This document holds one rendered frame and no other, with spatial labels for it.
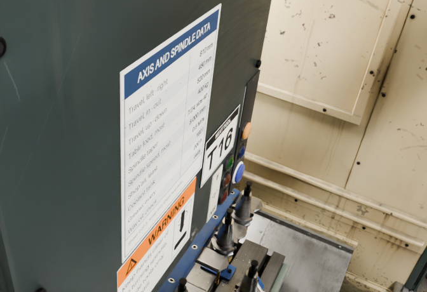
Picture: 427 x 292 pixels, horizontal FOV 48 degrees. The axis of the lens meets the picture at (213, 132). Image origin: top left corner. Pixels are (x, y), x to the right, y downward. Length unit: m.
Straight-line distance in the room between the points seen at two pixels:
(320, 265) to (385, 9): 0.88
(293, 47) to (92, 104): 1.12
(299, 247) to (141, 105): 1.42
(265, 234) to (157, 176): 1.32
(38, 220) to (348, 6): 1.11
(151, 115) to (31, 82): 0.15
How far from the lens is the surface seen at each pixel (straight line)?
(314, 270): 1.73
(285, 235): 1.76
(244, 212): 1.22
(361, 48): 1.35
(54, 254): 0.35
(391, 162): 1.51
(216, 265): 1.14
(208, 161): 0.58
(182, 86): 0.43
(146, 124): 0.39
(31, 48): 0.26
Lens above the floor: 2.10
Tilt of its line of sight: 36 degrees down
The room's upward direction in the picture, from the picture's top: 8 degrees clockwise
